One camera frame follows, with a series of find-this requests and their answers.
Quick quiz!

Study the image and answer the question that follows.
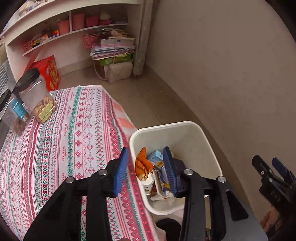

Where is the light blue paper packet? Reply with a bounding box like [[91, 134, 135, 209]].
[[148, 150, 163, 163]]

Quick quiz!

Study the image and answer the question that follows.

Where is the stack of books and papers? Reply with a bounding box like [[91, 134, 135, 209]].
[[90, 28, 136, 61]]

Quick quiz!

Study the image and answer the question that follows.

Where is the blue medicine box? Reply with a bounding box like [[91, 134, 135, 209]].
[[153, 161, 173, 199]]

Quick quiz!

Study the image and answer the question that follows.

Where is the pink cup on shelf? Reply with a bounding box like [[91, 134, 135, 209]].
[[72, 13, 85, 31]]

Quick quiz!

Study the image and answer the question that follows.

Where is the grey sofa with striped cover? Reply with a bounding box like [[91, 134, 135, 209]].
[[0, 60, 16, 94]]

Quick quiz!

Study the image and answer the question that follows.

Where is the white bookshelf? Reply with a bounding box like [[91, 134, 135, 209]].
[[1, 1, 152, 80]]

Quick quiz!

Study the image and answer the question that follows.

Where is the clear jar with brown nuts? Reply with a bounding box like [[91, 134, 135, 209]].
[[0, 89, 30, 136]]

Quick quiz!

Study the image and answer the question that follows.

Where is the orange peel piece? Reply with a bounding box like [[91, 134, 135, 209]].
[[135, 147, 153, 181]]

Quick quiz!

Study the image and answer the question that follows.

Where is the white bag on floor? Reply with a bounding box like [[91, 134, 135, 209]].
[[104, 61, 133, 83]]

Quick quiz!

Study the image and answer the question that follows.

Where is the clear jar with cashews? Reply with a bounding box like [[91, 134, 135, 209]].
[[15, 68, 56, 123]]

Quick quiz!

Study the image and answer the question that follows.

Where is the pink storage basket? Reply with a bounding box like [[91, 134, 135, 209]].
[[83, 34, 98, 49]]

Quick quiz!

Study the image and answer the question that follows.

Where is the patterned red green tablecloth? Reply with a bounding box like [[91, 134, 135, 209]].
[[0, 84, 160, 241]]

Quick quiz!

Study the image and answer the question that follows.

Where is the red gift box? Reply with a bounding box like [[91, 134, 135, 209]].
[[30, 55, 61, 91]]

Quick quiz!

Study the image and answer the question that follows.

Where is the white plastic trash bin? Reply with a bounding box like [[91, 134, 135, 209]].
[[129, 121, 223, 216]]

